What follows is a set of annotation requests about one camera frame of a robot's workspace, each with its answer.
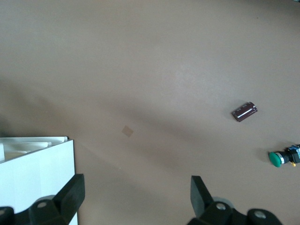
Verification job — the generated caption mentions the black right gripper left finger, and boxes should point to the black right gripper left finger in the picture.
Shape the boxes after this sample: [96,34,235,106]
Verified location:
[0,173,85,225]

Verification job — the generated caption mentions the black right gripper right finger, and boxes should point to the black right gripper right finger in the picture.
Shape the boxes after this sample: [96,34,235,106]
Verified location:
[187,175,282,225]

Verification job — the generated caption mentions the white drawer cabinet shell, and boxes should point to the white drawer cabinet shell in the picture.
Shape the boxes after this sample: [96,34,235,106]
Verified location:
[0,138,75,225]

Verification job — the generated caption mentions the green cap push button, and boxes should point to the green cap push button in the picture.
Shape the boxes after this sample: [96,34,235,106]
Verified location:
[268,144,300,168]

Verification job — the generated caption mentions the maroon cylindrical capacitor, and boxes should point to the maroon cylindrical capacitor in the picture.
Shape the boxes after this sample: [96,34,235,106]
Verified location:
[231,101,259,123]

